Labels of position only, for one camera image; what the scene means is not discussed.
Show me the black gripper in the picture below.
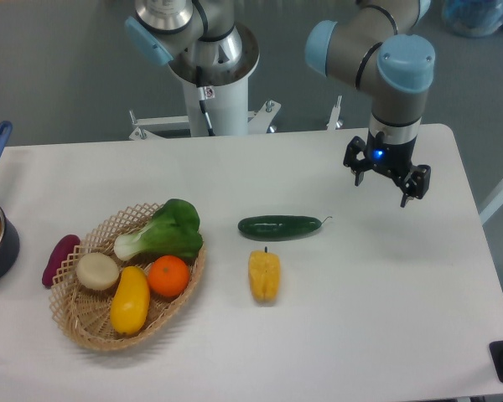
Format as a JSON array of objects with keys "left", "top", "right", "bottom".
[{"left": 343, "top": 131, "right": 431, "bottom": 208}]

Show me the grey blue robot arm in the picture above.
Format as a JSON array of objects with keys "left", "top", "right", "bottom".
[{"left": 125, "top": 1, "right": 435, "bottom": 200}]

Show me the green cucumber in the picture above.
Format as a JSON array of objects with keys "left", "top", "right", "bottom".
[{"left": 237, "top": 214, "right": 331, "bottom": 241}]

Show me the yellow bell pepper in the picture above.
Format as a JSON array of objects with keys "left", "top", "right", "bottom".
[{"left": 248, "top": 246, "right": 281, "bottom": 303}]

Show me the blue plastic bag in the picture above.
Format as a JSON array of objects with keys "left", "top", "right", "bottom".
[{"left": 441, "top": 0, "right": 503, "bottom": 39}]

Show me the green bok choy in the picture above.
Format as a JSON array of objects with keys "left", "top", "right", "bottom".
[{"left": 113, "top": 198, "right": 204, "bottom": 262}]

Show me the orange fruit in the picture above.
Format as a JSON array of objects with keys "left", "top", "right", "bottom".
[{"left": 148, "top": 255, "right": 190, "bottom": 298}]

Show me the round white bun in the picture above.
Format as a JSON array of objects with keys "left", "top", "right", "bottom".
[{"left": 76, "top": 253, "right": 119, "bottom": 291}]

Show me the purple sweet potato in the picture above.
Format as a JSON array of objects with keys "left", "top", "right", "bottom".
[{"left": 41, "top": 234, "right": 80, "bottom": 288}]

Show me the white levelling foot bracket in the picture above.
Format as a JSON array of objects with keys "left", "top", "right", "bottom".
[{"left": 326, "top": 95, "right": 344, "bottom": 131}]

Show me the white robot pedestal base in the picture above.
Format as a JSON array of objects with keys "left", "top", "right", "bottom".
[{"left": 127, "top": 23, "right": 283, "bottom": 142}]

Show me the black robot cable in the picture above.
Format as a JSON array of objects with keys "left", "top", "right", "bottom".
[{"left": 194, "top": 66, "right": 216, "bottom": 137}]

